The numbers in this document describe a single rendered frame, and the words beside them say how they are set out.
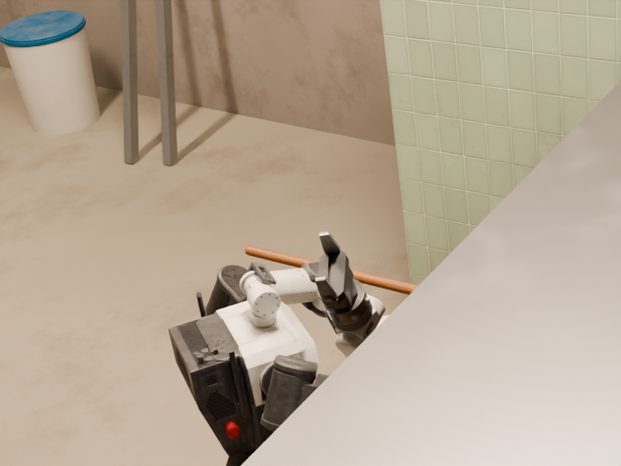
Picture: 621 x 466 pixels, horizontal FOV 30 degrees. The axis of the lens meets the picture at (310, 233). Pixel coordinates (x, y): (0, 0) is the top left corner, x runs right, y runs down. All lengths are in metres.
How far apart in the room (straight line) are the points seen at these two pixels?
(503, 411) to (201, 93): 6.24
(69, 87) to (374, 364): 6.13
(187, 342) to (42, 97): 4.83
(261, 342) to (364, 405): 1.37
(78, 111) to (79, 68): 0.27
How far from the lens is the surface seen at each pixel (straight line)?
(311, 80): 6.73
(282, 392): 2.50
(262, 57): 6.90
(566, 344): 1.34
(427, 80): 4.33
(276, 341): 2.62
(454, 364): 1.32
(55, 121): 7.45
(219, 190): 6.36
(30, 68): 7.33
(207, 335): 2.69
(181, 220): 6.14
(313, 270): 2.97
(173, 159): 6.74
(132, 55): 6.74
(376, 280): 3.14
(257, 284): 2.62
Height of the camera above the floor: 2.90
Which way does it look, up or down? 30 degrees down
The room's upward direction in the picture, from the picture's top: 9 degrees counter-clockwise
